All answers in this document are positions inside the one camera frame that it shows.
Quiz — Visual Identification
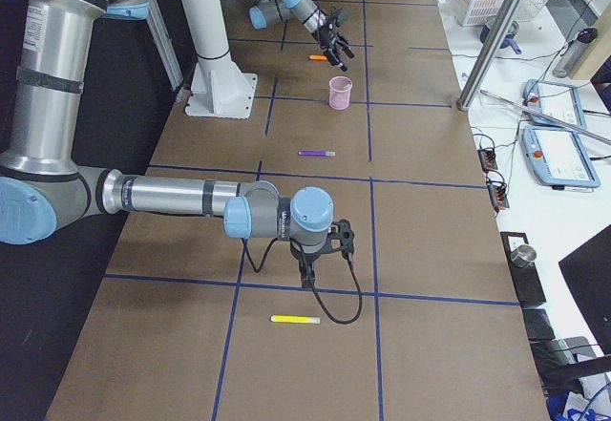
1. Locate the purple highlighter pen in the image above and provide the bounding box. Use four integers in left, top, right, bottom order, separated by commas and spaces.
298, 150, 336, 158

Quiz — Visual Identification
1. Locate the blue frying pan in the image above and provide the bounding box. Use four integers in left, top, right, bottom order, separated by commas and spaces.
479, 15, 524, 54

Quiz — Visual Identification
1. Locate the pink mesh pen holder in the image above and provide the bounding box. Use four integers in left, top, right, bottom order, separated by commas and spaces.
328, 76, 352, 111

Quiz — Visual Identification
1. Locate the steel cup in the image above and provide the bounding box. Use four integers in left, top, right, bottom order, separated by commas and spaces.
510, 243, 537, 268

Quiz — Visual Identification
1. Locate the blue teach pendant near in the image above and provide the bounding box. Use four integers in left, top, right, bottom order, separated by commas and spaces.
521, 126, 600, 190

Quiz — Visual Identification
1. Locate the white pedestal column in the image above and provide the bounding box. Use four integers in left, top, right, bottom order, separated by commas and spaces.
181, 0, 258, 119

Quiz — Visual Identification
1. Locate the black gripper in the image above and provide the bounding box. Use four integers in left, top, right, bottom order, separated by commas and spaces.
315, 18, 354, 71
290, 242, 329, 288

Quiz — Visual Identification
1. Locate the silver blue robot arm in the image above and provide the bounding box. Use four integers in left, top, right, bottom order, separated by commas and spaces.
249, 0, 354, 72
1, 0, 154, 287

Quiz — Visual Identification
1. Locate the yellow highlighter pen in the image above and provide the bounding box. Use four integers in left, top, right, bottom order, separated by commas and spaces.
270, 315, 321, 325

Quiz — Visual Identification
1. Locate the blue teach pendant far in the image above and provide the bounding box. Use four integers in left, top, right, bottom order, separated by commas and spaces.
523, 79, 586, 128

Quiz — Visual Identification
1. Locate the grey water bottle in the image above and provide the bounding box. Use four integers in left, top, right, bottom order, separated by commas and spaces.
553, 27, 599, 78

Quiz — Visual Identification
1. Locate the blue teach pendant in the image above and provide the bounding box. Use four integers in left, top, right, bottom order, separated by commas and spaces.
523, 79, 586, 128
521, 126, 600, 190

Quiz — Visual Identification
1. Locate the long metal rod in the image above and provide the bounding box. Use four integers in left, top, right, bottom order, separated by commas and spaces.
479, 90, 611, 146

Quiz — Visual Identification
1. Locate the aluminium frame post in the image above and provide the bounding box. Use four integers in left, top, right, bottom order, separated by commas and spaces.
456, 0, 522, 112

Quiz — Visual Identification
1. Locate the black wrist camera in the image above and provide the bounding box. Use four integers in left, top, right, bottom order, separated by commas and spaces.
327, 8, 348, 29
327, 219, 355, 262

